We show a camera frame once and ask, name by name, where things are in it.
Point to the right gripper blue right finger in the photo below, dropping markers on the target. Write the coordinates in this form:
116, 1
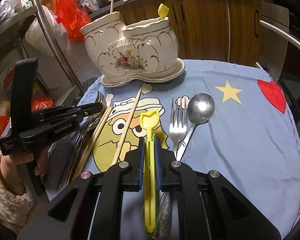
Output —
158, 166

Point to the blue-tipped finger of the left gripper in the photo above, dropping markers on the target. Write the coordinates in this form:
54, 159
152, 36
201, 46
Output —
64, 111

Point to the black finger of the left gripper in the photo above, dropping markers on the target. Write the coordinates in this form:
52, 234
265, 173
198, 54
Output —
49, 132

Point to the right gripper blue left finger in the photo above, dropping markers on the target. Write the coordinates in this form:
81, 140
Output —
141, 149

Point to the gold fork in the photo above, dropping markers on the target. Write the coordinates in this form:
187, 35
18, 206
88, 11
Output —
81, 141

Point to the fuzzy pink sleeve forearm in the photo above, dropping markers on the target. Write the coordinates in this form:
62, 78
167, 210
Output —
14, 209

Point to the wooden kitchen cabinets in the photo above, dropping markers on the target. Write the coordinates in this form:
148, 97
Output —
222, 30

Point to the person's left hand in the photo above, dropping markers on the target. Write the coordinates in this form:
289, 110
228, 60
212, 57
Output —
9, 173

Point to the red bag lower left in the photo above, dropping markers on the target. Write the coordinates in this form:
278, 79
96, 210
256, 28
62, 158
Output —
41, 102

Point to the silver fork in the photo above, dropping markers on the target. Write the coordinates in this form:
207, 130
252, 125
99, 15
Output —
178, 121

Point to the pale chopstick pair left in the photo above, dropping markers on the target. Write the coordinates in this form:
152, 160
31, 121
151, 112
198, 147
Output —
90, 145

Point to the long wooden chopstick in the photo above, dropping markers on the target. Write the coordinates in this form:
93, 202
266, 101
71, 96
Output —
126, 127

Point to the silver round spoon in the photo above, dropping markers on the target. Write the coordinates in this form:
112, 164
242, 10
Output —
200, 110

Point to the blue cartoon cloth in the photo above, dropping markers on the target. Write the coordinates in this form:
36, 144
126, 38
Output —
251, 139

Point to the white floral ceramic utensil holder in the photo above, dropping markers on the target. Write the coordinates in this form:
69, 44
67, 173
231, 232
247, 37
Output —
146, 50

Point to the red plastic bag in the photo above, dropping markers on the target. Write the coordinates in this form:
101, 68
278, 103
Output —
73, 18

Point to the yellow clip in holder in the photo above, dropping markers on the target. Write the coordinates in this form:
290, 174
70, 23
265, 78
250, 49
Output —
163, 11

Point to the wooden stick in holder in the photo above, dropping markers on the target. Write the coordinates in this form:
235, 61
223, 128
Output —
111, 6

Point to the curved chrome rack pole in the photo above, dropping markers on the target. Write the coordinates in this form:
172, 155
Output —
54, 46

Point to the oven with steel handle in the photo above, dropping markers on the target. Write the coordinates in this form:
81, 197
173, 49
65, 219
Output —
280, 52

